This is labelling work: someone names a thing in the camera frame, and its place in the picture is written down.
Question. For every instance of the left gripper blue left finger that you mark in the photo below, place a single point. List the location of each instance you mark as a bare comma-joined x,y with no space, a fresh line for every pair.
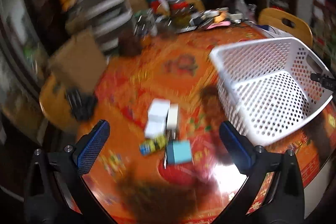
89,147

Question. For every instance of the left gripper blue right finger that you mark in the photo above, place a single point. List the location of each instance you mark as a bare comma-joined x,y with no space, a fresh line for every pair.
240,149

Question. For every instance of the black and yellow charger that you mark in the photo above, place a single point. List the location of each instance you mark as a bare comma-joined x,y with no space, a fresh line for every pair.
150,146

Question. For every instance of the light blue USB charger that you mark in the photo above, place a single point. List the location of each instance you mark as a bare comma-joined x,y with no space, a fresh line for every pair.
178,152

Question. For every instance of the white perforated plastic basket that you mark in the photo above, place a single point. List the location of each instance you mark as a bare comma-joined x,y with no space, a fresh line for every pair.
265,87

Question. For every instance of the small white USB charger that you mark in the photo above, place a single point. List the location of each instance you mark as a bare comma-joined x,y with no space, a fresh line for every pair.
172,117

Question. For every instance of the large white charger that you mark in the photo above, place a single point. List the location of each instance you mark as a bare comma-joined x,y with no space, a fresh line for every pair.
156,118

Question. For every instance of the left wooden chair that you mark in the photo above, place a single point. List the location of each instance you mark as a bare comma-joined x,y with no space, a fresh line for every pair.
55,106

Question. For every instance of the cardboard box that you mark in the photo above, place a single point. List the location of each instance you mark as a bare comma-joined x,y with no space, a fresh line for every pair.
79,63

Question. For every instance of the wooden chair with handle hole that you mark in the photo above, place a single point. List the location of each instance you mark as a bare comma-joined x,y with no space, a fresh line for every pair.
288,23

